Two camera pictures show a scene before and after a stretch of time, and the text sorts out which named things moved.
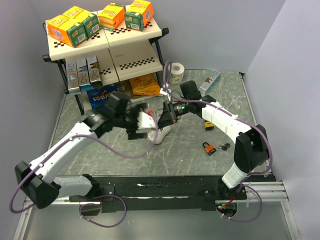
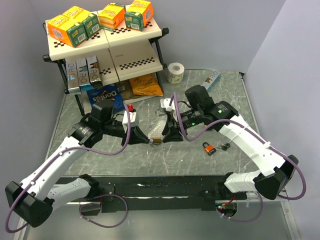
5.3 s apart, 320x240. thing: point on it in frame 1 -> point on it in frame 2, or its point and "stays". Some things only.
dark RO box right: (94, 70) stays
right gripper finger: (166, 118) -> (173, 135)
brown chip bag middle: (128, 90) stays
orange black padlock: (210, 149) stays
